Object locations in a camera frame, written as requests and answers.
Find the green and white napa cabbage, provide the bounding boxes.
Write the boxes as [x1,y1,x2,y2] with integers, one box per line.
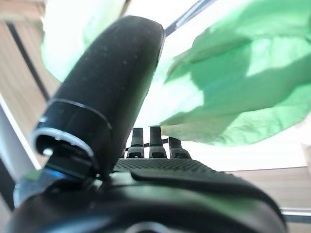
[40,0,127,82]
[160,0,311,149]

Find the wooden cabbage crate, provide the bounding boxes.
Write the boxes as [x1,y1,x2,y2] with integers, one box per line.
[0,0,311,219]

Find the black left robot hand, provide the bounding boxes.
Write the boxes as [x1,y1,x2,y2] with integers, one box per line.
[0,15,290,233]

